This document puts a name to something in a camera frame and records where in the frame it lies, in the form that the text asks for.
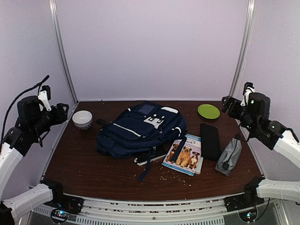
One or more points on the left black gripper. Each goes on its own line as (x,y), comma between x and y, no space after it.
(58,118)

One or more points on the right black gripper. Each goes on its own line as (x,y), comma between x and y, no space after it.
(226,106)

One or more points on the black case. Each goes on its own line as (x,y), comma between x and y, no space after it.
(210,142)

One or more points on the dog picture book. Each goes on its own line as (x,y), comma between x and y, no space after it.
(183,157)

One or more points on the navy blue backpack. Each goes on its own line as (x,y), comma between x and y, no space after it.
(139,129)

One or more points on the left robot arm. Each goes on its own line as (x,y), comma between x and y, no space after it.
(35,118)

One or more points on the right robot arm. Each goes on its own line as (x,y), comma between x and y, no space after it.
(253,114)

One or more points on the white patterned bowl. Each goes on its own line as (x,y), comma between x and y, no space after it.
(82,119)

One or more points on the green plate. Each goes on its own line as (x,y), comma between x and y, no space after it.
(208,111)

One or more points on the grey zip pouch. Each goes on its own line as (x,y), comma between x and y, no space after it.
(229,156)

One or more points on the grey hardcover book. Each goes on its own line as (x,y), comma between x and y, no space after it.
(199,166)

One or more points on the black notebook under backpack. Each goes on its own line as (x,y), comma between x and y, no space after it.
(142,158)

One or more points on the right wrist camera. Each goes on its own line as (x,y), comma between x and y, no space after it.
(248,89)

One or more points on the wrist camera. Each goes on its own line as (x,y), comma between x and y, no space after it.
(45,93)
(248,89)

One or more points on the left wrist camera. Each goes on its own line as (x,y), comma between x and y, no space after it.
(45,93)

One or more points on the right aluminium frame post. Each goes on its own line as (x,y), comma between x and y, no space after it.
(245,43)

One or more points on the aluminium frame post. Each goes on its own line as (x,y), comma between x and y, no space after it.
(62,54)
(245,43)

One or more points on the front aluminium rail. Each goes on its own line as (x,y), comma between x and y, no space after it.
(205,211)

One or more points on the left aluminium frame post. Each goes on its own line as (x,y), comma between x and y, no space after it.
(62,54)

